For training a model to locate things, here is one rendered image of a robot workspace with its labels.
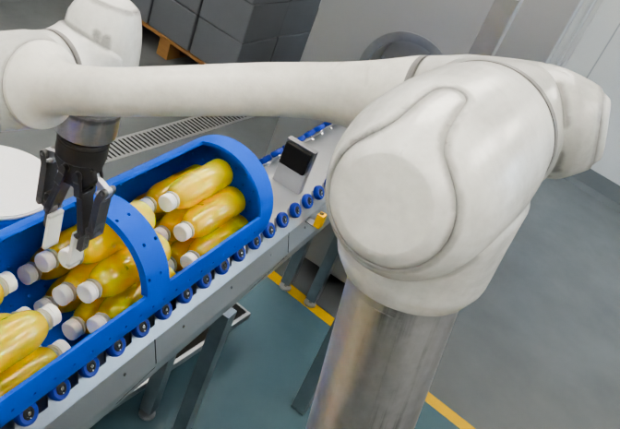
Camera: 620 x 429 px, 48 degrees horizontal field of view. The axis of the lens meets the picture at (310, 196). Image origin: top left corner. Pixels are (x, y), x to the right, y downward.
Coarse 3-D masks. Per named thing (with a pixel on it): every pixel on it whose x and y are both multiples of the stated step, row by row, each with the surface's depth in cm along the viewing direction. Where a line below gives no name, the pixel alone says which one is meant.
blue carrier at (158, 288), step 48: (192, 144) 161; (240, 144) 164; (144, 192) 166; (0, 240) 116; (144, 240) 129; (240, 240) 157; (48, 288) 141; (144, 288) 129; (48, 336) 135; (96, 336) 118; (48, 384) 112
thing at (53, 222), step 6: (60, 210) 110; (48, 216) 108; (54, 216) 109; (60, 216) 111; (48, 222) 109; (54, 222) 110; (60, 222) 112; (48, 228) 110; (54, 228) 111; (60, 228) 113; (48, 234) 111; (54, 234) 112; (48, 240) 111; (54, 240) 113; (42, 246) 112; (48, 246) 112
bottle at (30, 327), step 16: (0, 320) 112; (16, 320) 112; (32, 320) 113; (48, 320) 117; (0, 336) 108; (16, 336) 110; (32, 336) 112; (0, 352) 107; (16, 352) 109; (0, 368) 107
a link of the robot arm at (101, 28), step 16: (80, 0) 87; (96, 0) 87; (112, 0) 88; (128, 0) 91; (80, 16) 87; (96, 16) 87; (112, 16) 87; (128, 16) 88; (64, 32) 86; (80, 32) 87; (96, 32) 87; (112, 32) 88; (128, 32) 89; (80, 48) 86; (96, 48) 87; (112, 48) 88; (128, 48) 90; (80, 64) 86; (96, 64) 87; (112, 64) 89; (128, 64) 91
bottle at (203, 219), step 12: (228, 192) 162; (240, 192) 164; (204, 204) 155; (216, 204) 156; (228, 204) 159; (240, 204) 162; (192, 216) 151; (204, 216) 152; (216, 216) 154; (228, 216) 159; (192, 228) 150; (204, 228) 152; (216, 228) 156
